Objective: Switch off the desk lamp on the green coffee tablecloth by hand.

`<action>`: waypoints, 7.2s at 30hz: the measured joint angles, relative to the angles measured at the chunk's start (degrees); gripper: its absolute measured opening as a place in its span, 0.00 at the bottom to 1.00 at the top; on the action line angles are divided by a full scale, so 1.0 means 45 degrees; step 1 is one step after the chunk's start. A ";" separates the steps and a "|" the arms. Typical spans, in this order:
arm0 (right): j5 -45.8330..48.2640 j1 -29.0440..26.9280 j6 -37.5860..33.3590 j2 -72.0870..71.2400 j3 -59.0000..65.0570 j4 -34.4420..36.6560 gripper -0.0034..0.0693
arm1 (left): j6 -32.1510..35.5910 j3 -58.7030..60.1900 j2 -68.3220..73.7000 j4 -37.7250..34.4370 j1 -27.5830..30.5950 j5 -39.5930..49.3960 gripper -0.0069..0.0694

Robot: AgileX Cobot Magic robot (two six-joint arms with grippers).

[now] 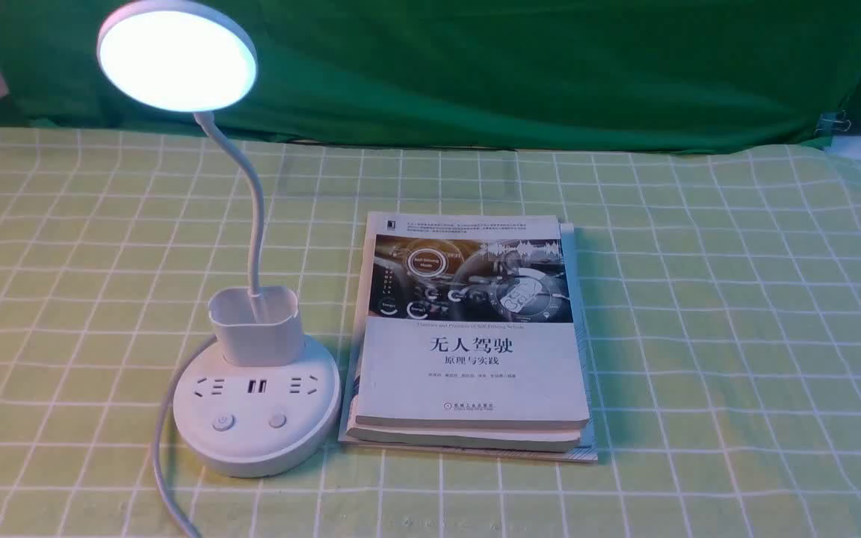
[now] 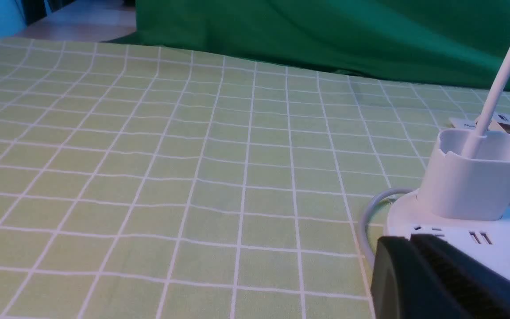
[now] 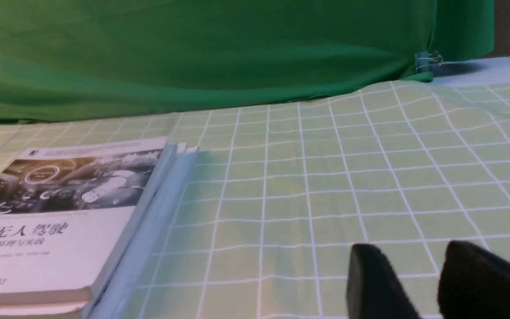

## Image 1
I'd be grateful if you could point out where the white desk lamp with base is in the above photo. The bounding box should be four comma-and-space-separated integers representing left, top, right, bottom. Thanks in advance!
96, 1, 339, 477

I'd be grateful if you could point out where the top white self-driving book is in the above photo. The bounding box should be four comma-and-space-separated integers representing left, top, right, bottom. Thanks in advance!
354, 211, 591, 431

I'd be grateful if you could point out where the middle white book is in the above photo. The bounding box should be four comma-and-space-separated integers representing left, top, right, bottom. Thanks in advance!
342, 395, 596, 453

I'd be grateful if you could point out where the green backdrop cloth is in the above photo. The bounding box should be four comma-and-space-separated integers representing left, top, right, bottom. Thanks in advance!
0, 0, 861, 155

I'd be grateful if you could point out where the bottom thin book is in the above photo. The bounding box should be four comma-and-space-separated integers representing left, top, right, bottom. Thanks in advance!
338, 222, 599, 464

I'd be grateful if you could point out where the green checkered tablecloth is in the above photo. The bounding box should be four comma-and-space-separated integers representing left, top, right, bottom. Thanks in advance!
0, 129, 861, 537

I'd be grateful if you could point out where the silver binder clip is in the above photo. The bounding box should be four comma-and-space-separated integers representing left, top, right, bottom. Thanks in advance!
814, 110, 852, 137

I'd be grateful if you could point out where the white lamp power cord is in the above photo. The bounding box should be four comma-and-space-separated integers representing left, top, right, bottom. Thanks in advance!
151, 336, 218, 538

